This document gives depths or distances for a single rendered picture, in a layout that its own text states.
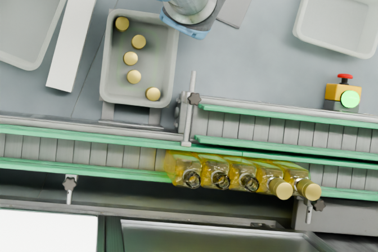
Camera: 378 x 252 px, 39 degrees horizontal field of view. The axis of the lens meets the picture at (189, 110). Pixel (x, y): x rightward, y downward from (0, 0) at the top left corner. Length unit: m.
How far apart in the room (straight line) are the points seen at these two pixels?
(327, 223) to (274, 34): 0.51
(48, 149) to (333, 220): 0.72
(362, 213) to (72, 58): 0.82
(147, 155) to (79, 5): 0.39
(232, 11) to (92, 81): 0.40
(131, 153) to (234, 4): 0.47
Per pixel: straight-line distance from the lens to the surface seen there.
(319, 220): 1.41
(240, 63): 1.43
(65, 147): 1.27
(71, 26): 1.33
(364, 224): 1.46
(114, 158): 1.27
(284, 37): 1.47
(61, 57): 1.33
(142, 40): 1.33
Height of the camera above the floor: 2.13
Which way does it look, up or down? 80 degrees down
